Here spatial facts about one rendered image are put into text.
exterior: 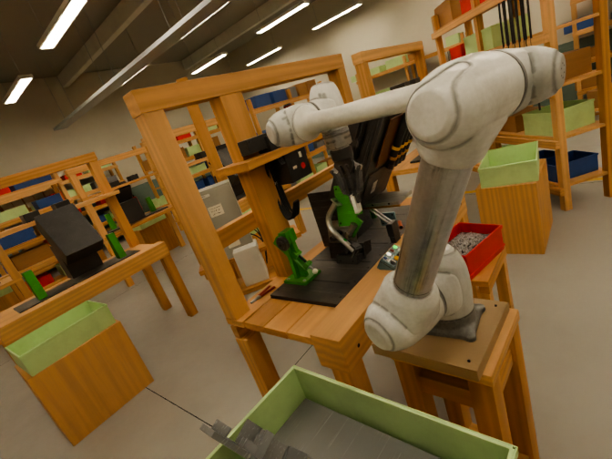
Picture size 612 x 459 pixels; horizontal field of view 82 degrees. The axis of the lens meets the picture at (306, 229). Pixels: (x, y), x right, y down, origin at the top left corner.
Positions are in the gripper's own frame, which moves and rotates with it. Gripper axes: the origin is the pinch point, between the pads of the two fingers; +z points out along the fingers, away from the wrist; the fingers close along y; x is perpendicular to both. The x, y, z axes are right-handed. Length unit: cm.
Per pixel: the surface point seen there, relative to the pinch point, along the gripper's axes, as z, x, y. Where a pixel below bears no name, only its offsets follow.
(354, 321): 41.4, -14.7, -5.3
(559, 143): 64, 290, 29
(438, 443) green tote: 43, -48, 37
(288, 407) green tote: 44, -54, -7
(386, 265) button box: 38.9, 22.4, -9.6
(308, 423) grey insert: 46, -54, 1
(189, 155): -28, 405, -734
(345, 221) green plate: 22, 36, -35
